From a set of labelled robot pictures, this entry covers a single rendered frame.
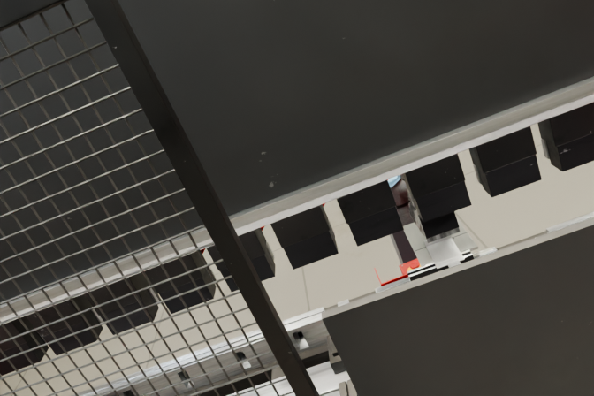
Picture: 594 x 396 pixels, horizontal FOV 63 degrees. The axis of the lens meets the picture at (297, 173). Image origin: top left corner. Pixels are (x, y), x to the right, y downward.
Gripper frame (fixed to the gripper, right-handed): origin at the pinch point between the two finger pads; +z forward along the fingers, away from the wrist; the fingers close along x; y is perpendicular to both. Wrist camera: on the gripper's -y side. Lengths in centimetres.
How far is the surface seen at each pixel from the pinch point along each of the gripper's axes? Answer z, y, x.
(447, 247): 6.2, 0.5, 1.6
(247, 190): -16, 56, -42
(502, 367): 37, 51, -3
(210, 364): 16, 4, -82
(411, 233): -3.2, -11.2, -6.6
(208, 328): -15, -180, -155
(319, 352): 23, 1, -47
